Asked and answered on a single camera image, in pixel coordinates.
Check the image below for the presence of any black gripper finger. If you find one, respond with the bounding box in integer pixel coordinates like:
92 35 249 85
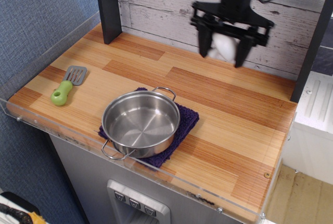
197 22 212 58
235 31 255 68

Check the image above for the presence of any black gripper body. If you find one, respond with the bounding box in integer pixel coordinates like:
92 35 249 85
191 0 274 46

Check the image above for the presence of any white mushroom shape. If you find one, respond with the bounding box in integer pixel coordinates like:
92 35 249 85
208 33 238 64

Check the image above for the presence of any purple cloth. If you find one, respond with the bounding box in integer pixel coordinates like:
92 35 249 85
98 87 200 169

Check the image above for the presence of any stainless steel pot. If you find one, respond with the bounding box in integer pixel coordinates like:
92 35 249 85
101 86 181 161

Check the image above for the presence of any white toy sink unit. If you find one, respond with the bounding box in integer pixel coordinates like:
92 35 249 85
282 71 332 184

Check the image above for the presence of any grey toy fridge cabinet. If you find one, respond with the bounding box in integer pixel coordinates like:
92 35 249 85
46 133 263 224

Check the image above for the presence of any silver dispenser button panel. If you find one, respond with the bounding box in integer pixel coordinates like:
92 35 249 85
107 179 171 223

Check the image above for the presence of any yellow and black object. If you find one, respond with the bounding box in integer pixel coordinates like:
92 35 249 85
1 192 47 223

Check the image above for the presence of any black right upright post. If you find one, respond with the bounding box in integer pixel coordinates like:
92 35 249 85
290 0 332 103

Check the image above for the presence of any black upright post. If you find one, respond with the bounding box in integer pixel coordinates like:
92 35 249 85
98 0 122 44
290 0 332 103

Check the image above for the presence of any black left upright post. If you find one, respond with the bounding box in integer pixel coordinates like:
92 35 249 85
98 0 122 44

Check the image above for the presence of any green handled grey spatula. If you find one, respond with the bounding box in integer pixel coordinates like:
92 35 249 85
50 65 87 106

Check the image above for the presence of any clear acrylic guard rail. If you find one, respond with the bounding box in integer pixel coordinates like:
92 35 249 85
1 21 296 223

